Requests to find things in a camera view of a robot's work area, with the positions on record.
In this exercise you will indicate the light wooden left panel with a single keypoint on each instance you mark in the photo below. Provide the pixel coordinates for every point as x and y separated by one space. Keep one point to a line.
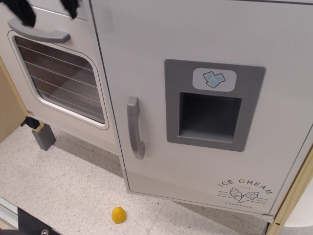
12 109

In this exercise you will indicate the white toy oven door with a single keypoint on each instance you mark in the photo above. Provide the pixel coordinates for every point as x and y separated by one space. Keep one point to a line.
61 85

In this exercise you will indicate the grey ice dispenser panel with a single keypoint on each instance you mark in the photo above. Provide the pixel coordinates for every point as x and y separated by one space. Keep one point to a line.
211 104

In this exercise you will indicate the grey oven door handle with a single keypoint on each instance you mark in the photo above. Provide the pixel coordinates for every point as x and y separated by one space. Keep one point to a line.
55 36

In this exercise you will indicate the grey fridge door handle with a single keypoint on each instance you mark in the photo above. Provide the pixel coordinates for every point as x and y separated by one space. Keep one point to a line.
133 110

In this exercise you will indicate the white toy fridge door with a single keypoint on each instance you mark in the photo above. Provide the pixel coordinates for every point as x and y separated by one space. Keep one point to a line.
137 36

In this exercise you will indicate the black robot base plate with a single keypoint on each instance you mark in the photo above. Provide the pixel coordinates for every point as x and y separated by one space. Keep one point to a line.
30 225

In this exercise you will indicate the grey kitchen leg block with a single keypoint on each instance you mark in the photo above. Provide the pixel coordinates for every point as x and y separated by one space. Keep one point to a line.
45 137

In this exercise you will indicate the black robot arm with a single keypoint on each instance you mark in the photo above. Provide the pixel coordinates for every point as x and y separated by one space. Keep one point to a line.
23 10

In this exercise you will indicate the light wooden side post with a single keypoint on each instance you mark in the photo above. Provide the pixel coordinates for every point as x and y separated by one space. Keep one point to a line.
294 194

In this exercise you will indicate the yellow toy lemon half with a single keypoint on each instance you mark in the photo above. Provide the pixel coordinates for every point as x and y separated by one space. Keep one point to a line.
119 215

